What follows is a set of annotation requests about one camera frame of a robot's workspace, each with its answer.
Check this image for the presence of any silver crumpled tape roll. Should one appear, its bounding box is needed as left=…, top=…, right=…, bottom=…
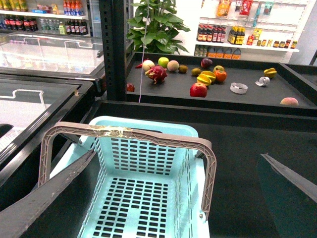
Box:
left=255, top=76, right=270, bottom=87

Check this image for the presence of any black fruit display tray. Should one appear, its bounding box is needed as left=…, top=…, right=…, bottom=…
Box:
left=126, top=53, right=317, bottom=117

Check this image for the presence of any beige round melon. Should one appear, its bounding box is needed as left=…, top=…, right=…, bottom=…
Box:
left=167, top=60, right=179, bottom=72

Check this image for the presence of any small red apple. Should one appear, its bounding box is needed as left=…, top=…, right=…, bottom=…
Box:
left=126, top=83, right=135, bottom=92

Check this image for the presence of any pink dragon fruit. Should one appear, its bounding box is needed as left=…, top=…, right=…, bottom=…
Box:
left=145, top=65, right=167, bottom=84

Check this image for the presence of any grey tape roll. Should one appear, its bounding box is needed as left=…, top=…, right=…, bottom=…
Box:
left=230, top=82, right=248, bottom=94

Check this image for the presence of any red chili pepper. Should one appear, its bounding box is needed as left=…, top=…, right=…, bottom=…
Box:
left=135, top=59, right=148, bottom=68

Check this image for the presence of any light blue plastic basket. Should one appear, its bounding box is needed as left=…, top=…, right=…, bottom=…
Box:
left=50, top=116, right=210, bottom=238

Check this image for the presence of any large red apple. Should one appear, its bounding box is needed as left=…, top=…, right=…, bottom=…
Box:
left=190, top=82, right=208, bottom=98

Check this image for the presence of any yellow green apple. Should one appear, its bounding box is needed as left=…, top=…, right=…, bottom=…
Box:
left=213, top=65, right=225, bottom=72

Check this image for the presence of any pink peach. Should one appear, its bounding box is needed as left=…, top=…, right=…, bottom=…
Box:
left=280, top=97, right=299, bottom=106

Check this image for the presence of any green potted plant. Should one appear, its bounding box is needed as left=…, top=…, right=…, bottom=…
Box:
left=127, top=0, right=190, bottom=55

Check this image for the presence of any white round fruit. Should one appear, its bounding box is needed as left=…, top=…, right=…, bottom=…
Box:
left=142, top=59, right=155, bottom=71

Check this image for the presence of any glass top freezer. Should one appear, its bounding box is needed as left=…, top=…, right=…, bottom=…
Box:
left=0, top=32, right=107, bottom=174

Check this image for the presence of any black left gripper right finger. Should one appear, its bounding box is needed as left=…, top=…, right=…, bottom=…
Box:
left=261, top=153, right=317, bottom=201

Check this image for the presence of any black metal shelf post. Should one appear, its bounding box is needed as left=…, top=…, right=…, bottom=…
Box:
left=99, top=0, right=127, bottom=101

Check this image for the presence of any white left drinks shelf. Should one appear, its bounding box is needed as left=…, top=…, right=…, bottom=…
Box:
left=0, top=0, right=90, bottom=36

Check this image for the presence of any yellow star fruit right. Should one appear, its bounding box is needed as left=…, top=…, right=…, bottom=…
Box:
left=264, top=68, right=277, bottom=79

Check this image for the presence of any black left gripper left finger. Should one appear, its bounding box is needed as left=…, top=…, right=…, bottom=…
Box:
left=0, top=150, right=97, bottom=238

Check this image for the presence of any dark purple fruit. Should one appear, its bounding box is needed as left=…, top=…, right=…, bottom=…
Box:
left=201, top=58, right=213, bottom=69

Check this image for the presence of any grey taped basket handle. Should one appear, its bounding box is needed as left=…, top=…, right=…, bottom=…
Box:
left=38, top=122, right=216, bottom=220

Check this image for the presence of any white hanging cable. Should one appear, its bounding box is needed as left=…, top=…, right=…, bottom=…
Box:
left=138, top=0, right=150, bottom=103

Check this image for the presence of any brown kiwi right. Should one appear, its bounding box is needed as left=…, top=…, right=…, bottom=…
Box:
left=191, top=68, right=202, bottom=77

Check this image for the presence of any white right wall shelf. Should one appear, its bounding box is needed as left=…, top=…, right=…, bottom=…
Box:
left=194, top=0, right=316, bottom=62

